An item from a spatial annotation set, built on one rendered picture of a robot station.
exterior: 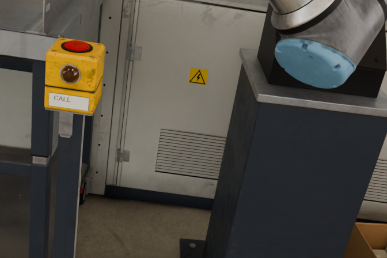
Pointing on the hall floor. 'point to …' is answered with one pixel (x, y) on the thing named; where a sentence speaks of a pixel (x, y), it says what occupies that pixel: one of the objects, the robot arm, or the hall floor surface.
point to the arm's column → (291, 179)
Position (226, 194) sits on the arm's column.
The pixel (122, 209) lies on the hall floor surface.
